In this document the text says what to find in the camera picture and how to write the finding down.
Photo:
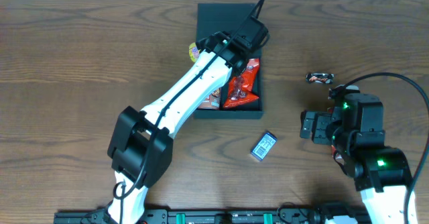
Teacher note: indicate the dark green gift box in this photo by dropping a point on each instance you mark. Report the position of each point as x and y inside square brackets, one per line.
[216, 17]

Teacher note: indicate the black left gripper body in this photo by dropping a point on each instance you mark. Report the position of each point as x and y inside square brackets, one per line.
[259, 4]

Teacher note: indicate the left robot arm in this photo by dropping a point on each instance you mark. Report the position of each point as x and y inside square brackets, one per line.
[142, 141]

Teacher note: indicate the black Mars candy bar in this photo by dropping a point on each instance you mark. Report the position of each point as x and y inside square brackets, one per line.
[322, 78]

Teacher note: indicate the yellow candy bottle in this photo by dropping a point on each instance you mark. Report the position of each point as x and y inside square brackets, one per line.
[194, 52]

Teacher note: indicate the red Pringles can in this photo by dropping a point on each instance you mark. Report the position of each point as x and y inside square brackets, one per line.
[212, 101]

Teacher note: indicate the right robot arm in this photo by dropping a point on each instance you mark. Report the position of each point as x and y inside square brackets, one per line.
[354, 129]

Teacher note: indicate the black mounting rail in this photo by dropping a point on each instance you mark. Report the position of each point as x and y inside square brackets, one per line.
[287, 213]

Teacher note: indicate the blue barcode small box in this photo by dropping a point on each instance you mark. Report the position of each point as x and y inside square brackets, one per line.
[263, 146]

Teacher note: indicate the red Hello Panda box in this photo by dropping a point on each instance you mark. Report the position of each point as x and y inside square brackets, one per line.
[337, 156]

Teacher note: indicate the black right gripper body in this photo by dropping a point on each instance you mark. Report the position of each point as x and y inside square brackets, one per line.
[315, 127]

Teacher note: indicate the red Hacks candy bag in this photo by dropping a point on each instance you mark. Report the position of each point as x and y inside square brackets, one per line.
[240, 87]

